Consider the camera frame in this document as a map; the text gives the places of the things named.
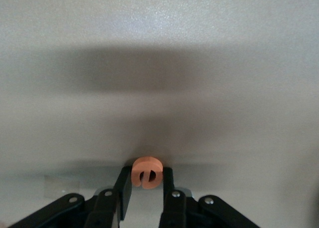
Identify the orange foam letter e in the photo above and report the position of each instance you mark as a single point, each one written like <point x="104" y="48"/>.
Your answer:
<point x="147" y="163"/>

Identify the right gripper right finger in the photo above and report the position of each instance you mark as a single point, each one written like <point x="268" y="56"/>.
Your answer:
<point x="174" y="208"/>

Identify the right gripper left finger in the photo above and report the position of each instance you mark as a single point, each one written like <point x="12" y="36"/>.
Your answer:
<point x="104" y="208"/>

